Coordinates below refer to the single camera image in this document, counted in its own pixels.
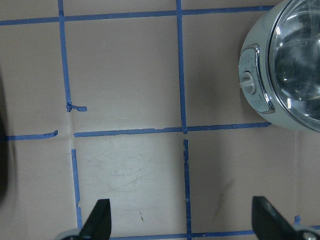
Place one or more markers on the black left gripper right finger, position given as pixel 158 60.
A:
pixel 268 224

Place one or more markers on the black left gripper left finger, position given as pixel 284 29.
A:
pixel 98 226

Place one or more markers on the glass pot lid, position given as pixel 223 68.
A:
pixel 294 61

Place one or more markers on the pale green electric pot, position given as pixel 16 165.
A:
pixel 254 75

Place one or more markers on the black rice cooker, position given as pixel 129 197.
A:
pixel 4 146

